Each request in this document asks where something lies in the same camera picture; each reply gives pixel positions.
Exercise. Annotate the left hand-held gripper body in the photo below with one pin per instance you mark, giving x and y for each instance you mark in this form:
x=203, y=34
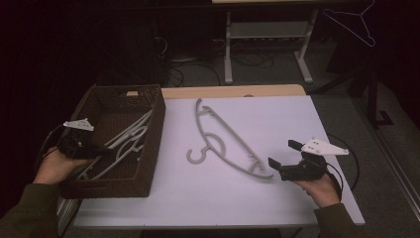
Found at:
x=76, y=148

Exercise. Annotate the person's right hand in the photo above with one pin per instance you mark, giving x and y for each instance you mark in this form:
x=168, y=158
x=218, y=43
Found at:
x=322, y=191

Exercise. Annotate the black metal stand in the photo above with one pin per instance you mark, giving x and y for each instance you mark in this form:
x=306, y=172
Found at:
x=372, y=99

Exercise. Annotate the grey plastic clothes hanger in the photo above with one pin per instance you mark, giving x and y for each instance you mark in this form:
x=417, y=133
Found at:
x=138, y=122
x=115, y=167
x=197, y=119

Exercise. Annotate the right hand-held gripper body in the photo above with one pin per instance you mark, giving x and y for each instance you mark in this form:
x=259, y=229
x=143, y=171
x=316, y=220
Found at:
x=307, y=170

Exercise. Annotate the person's left hand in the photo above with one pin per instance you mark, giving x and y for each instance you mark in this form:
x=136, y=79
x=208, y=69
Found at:
x=52, y=168

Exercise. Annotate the white metal frame desk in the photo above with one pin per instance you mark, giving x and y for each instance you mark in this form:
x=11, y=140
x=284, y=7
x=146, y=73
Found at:
x=228, y=49

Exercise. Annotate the brown woven basket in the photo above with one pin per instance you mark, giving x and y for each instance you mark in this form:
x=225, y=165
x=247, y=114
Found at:
x=109, y=189

